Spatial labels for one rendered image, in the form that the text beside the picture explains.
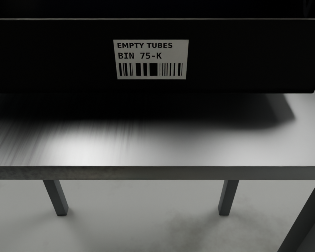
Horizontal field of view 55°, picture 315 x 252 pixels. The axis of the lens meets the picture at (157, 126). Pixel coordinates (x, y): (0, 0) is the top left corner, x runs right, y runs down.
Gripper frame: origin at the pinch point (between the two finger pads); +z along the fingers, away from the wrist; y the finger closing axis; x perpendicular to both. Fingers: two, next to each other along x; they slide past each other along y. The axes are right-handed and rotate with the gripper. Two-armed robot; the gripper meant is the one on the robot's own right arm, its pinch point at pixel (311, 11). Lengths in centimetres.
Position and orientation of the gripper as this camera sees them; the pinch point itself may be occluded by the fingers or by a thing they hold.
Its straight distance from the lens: 52.6
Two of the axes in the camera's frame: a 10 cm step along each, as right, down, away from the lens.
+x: 0.0, 6.7, -7.4
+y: -10.0, 0.1, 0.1
